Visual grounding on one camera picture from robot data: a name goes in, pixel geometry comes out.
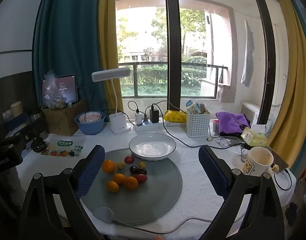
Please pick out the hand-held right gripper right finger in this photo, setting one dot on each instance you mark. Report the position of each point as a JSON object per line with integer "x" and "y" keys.
{"x": 213, "y": 175}

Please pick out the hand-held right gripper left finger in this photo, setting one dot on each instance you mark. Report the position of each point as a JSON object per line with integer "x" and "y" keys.
{"x": 90, "y": 171}

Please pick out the large orange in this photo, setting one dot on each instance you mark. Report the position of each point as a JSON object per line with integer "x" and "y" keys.
{"x": 108, "y": 166}

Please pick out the small orange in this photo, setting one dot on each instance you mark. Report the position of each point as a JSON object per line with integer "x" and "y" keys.
{"x": 112, "y": 186}
{"x": 119, "y": 178}
{"x": 130, "y": 183}

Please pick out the small red apple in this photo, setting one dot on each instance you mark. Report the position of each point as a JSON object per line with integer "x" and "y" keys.
{"x": 129, "y": 159}

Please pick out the white plate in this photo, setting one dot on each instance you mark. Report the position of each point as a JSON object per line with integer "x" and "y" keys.
{"x": 155, "y": 147}

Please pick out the small yellow fruit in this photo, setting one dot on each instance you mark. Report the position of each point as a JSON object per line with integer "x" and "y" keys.
{"x": 120, "y": 165}
{"x": 142, "y": 164}

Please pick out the black round object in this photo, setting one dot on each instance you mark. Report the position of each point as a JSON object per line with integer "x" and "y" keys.
{"x": 40, "y": 146}

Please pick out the fruit print plastic bag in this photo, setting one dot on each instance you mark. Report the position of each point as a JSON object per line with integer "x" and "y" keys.
{"x": 64, "y": 147}

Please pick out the beige paper cup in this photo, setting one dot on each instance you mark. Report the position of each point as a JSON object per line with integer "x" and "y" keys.
{"x": 17, "y": 108}

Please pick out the blue bowl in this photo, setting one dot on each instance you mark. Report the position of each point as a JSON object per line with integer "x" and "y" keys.
{"x": 90, "y": 127}

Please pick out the dark purple plum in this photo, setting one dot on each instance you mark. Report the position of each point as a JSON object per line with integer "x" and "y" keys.
{"x": 143, "y": 171}
{"x": 134, "y": 170}

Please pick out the white cartoon mug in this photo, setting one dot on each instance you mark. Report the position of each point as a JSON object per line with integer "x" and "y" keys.
{"x": 255, "y": 163}

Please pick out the white pink box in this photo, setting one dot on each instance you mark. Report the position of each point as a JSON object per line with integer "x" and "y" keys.
{"x": 214, "y": 127}

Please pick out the red plum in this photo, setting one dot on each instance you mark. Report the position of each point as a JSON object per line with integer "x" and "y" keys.
{"x": 140, "y": 178}

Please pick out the white plastic basket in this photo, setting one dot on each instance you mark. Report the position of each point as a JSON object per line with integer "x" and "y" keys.
{"x": 198, "y": 125}

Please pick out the pink white bowl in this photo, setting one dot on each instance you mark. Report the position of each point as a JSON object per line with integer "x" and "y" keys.
{"x": 89, "y": 117}

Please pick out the purple cloth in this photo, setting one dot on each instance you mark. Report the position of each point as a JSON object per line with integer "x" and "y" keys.
{"x": 233, "y": 122}

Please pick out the cardboard box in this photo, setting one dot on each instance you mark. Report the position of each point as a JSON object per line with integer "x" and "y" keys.
{"x": 62, "y": 120}

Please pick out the grey round mat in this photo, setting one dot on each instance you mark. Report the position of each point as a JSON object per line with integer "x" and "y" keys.
{"x": 155, "y": 195}

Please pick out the smartphone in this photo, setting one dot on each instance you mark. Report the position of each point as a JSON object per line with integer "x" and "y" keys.
{"x": 279, "y": 158}

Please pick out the small carton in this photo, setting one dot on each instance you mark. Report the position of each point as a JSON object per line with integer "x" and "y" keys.
{"x": 196, "y": 107}

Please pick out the yellow packet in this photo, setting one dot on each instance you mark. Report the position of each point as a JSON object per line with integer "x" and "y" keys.
{"x": 175, "y": 115}

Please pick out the white charger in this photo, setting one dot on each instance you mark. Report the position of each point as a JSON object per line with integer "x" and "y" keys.
{"x": 138, "y": 118}

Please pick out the clear plastic bag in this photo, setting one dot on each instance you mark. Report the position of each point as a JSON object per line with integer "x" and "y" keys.
{"x": 52, "y": 92}

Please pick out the white power strip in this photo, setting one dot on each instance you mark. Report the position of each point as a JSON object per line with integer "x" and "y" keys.
{"x": 149, "y": 127}

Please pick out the white air conditioner unit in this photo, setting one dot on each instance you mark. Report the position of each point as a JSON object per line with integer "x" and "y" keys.
{"x": 250, "y": 111}

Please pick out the blue capped bottle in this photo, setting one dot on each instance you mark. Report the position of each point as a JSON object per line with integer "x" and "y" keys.
{"x": 189, "y": 104}

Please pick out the black charger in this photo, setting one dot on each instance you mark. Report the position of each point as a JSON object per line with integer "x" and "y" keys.
{"x": 154, "y": 115}

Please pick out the tablet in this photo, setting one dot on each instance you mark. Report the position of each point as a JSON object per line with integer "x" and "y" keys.
{"x": 67, "y": 87}

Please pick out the balcony railing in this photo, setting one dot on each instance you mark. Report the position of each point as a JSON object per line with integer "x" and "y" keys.
{"x": 153, "y": 80}

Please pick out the teal curtain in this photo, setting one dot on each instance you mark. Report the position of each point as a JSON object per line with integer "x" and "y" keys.
{"x": 67, "y": 42}

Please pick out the yellow curtain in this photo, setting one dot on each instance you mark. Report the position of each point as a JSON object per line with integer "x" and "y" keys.
{"x": 290, "y": 67}
{"x": 107, "y": 42}

